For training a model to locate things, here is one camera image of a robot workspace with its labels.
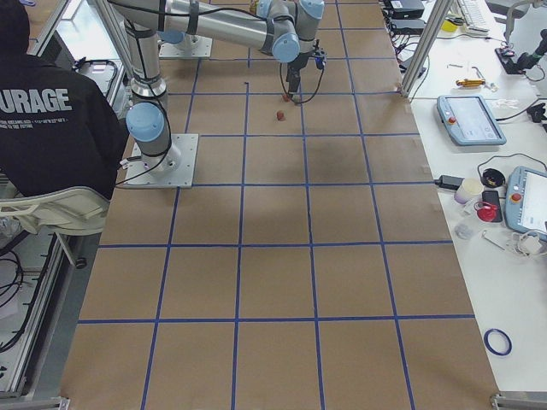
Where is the white cup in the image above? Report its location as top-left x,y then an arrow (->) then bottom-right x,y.
454,179 -> 484,204

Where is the teach pendant near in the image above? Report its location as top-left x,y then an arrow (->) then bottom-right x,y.
504,166 -> 547,242

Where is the teach pendant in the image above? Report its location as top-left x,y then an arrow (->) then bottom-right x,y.
504,166 -> 547,242
436,95 -> 507,146

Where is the aluminium frame post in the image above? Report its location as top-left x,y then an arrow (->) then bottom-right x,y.
400,0 -> 452,97

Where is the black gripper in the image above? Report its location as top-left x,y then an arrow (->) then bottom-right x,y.
286,53 -> 309,95

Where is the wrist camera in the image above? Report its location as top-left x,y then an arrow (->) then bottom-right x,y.
312,47 -> 326,71

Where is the blue tape roll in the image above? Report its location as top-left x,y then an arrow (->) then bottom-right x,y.
483,328 -> 513,357

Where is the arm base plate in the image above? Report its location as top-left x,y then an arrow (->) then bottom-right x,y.
159,36 -> 213,60
118,134 -> 198,189

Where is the person in black hoodie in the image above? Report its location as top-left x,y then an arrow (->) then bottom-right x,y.
1,1 -> 128,199

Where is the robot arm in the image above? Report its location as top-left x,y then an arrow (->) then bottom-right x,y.
124,20 -> 178,175
109,1 -> 326,100

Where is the teach pendant far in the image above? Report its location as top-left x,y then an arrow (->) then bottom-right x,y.
436,95 -> 507,146

